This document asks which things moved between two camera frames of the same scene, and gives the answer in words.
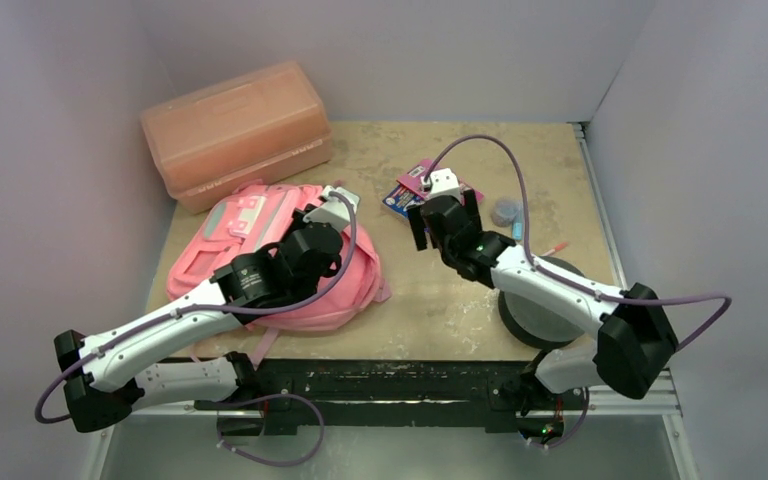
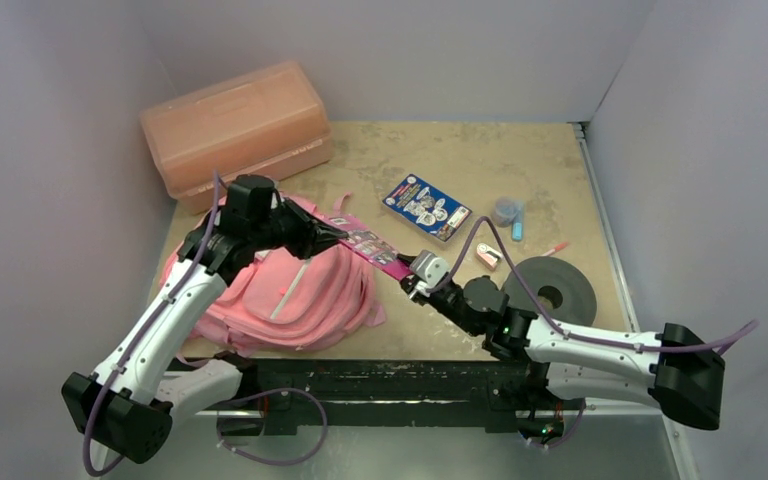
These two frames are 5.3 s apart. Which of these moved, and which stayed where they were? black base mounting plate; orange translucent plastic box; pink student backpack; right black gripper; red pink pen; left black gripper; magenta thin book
Moved: left black gripper; right black gripper; pink student backpack; magenta thin book
Stayed: orange translucent plastic box; black base mounting plate; red pink pen
